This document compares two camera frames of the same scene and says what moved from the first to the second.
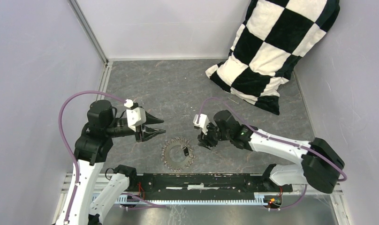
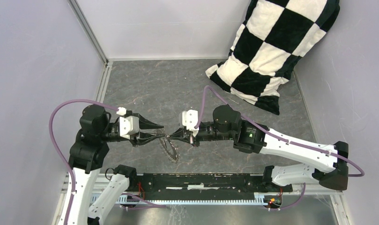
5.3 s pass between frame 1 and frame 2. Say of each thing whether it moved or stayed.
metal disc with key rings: moved
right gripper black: moved
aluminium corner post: stayed
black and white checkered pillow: stayed
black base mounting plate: stayed
